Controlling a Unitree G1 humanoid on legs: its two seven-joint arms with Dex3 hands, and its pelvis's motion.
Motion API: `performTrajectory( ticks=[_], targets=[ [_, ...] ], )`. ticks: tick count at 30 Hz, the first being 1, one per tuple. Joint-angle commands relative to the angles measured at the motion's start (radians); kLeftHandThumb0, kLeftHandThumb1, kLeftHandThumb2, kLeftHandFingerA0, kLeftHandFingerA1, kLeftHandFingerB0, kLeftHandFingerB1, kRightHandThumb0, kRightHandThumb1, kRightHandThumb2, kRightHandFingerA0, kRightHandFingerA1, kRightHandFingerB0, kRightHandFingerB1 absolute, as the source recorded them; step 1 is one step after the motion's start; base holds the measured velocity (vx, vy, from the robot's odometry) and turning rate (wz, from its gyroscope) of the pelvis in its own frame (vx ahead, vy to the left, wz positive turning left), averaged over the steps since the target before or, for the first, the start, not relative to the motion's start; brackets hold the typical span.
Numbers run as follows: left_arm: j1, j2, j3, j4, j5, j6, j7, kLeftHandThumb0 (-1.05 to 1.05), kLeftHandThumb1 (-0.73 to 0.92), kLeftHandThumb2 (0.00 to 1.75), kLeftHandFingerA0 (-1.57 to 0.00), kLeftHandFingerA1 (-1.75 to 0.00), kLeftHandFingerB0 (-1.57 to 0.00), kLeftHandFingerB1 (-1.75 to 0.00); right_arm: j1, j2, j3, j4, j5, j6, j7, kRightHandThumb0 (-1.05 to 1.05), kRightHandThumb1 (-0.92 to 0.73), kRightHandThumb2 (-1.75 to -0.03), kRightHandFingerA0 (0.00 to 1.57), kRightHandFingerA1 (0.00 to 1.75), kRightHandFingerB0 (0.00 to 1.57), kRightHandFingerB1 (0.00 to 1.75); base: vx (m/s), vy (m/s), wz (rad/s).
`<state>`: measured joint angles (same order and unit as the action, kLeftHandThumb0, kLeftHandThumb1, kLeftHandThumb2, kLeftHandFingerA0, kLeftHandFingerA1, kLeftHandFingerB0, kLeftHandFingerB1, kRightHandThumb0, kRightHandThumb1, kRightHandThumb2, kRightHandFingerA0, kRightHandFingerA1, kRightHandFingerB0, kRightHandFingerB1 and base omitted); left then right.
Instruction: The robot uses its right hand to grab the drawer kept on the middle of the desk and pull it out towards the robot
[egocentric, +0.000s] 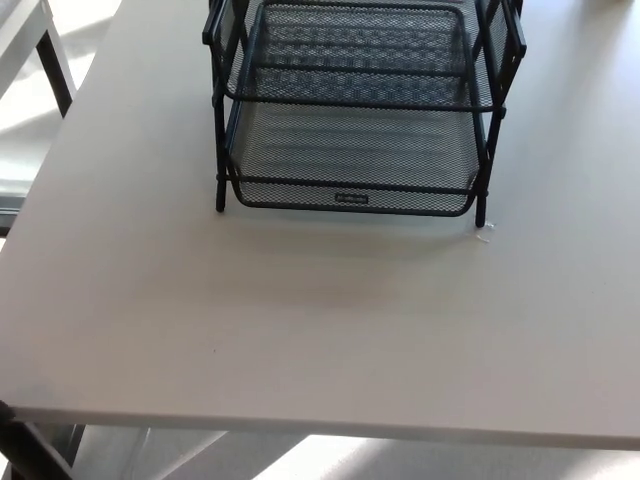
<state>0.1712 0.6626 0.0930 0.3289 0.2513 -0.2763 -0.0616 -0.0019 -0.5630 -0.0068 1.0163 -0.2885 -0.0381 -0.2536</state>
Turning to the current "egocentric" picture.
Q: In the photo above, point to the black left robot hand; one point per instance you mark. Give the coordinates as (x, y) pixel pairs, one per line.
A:
(5, 411)

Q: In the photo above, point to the dark metal desk leg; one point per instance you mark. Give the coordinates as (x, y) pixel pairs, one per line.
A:
(35, 455)

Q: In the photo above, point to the white side table dark leg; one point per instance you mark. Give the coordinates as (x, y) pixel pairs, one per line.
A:
(52, 70)

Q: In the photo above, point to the black mesh tray with label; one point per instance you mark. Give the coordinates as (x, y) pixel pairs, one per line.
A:
(350, 150)

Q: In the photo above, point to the clear tape scrap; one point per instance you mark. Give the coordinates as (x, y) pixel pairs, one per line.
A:
(484, 231)

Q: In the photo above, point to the small black mesh tray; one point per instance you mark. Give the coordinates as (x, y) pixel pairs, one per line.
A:
(360, 40)

